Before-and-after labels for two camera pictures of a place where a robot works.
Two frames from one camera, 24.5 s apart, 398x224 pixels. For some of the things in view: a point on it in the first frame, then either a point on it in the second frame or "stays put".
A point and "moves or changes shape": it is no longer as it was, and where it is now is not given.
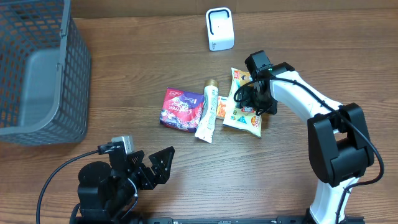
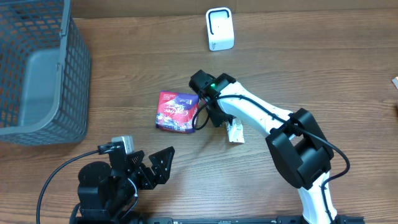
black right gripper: x=271 y=106 -> x=218 y=121
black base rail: x=228 y=220 stays put
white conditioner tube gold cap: x=205 y=127 -> x=235 y=132
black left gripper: x=162 y=173 stays put
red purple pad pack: x=181 y=110 moves or changes shape
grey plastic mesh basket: x=45 y=74 stays put
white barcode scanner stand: x=220 y=29 stays put
